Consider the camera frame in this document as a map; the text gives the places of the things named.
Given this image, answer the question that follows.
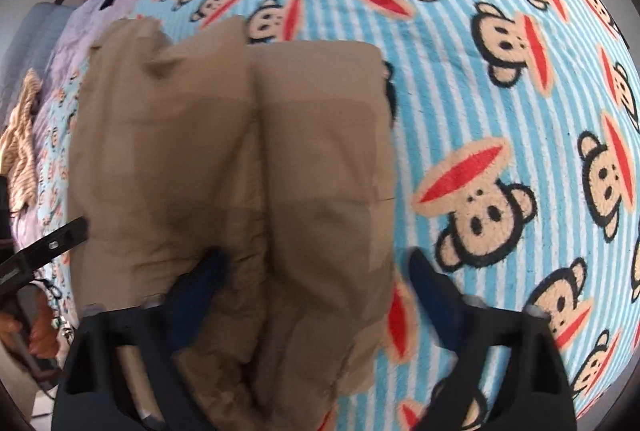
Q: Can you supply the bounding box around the monkey print striped blanket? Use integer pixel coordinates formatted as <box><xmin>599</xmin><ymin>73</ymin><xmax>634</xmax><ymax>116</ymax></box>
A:
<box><xmin>30</xmin><ymin>0</ymin><xmax>640</xmax><ymax>431</ymax></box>

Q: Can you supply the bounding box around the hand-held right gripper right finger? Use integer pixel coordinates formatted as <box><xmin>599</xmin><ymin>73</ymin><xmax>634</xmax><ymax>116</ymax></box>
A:
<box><xmin>407</xmin><ymin>248</ymin><xmax>579</xmax><ymax>431</ymax></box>

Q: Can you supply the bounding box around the person's left hand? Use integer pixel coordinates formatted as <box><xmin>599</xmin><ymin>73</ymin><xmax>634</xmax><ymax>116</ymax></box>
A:
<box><xmin>0</xmin><ymin>306</ymin><xmax>58</xmax><ymax>359</ymax></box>

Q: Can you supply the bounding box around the beige knit sweater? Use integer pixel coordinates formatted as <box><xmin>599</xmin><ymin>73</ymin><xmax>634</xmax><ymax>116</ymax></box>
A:
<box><xmin>0</xmin><ymin>67</ymin><xmax>43</xmax><ymax>214</ymax></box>

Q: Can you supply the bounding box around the lavender bed cover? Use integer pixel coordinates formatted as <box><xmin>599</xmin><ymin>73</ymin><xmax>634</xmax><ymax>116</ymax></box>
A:
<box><xmin>10</xmin><ymin>0</ymin><xmax>281</xmax><ymax>257</ymax></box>

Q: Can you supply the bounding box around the tan puffer jacket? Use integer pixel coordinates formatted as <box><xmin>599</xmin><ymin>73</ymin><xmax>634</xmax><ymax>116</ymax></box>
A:
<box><xmin>64</xmin><ymin>15</ymin><xmax>401</xmax><ymax>431</ymax></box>

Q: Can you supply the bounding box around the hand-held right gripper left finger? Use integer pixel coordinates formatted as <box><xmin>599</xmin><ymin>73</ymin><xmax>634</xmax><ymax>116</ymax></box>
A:
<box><xmin>52</xmin><ymin>248</ymin><xmax>232</xmax><ymax>431</ymax></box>

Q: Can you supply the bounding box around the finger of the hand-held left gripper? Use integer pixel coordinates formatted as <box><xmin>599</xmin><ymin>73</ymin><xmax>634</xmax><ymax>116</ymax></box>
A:
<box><xmin>0</xmin><ymin>217</ymin><xmax>91</xmax><ymax>284</ymax></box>

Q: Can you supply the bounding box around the grey quilted headboard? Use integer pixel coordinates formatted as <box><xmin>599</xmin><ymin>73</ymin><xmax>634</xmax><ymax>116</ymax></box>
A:
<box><xmin>0</xmin><ymin>2</ymin><xmax>76</xmax><ymax>112</ymax></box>

